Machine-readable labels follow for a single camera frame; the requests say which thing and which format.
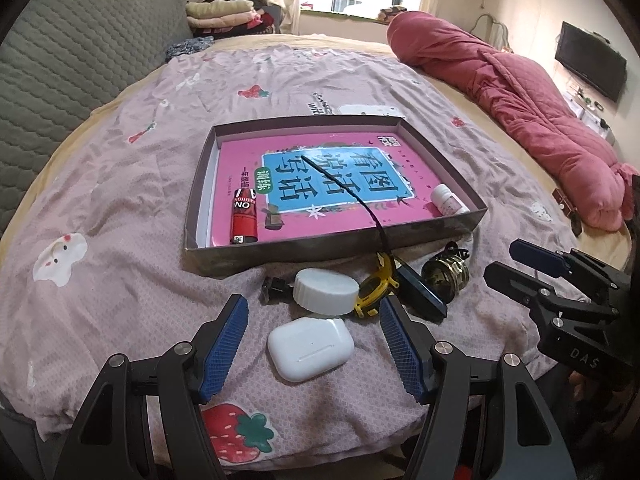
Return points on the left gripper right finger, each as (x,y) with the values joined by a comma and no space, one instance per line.
(518,437)

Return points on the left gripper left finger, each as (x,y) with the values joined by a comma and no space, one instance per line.
(110,437)

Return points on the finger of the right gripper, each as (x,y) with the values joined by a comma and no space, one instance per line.
(588,274)
(531,292)

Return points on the black rectangular lighter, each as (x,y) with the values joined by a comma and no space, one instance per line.
(414,294)

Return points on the brass camouflage knob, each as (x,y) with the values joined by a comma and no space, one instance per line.
(446,273)

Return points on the white round jar lid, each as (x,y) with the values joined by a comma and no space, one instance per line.
(325,292)

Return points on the white earbuds case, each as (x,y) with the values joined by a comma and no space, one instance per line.
(309,347)

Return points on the small black clip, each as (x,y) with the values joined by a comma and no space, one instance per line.
(275,290)

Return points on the brown leather wallet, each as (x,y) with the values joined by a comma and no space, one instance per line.
(569,211)

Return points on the small white pill bottle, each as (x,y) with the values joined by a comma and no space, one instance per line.
(447,202)

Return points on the red quilted duvet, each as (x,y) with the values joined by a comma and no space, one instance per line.
(520,95)

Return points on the pink patterned bedsheet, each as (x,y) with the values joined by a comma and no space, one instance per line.
(98,264)

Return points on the pink Chinese workbook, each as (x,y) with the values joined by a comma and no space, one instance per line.
(320,183)

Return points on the red lighter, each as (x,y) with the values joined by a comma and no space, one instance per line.
(244,217)

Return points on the dark cardboard box tray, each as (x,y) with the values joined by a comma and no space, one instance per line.
(224,261)

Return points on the folded blankets stack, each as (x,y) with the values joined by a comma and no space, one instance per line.
(223,19)

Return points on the grey quilted headboard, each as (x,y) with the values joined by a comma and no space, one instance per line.
(61,60)

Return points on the black wall television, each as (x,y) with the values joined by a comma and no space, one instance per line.
(591,58)

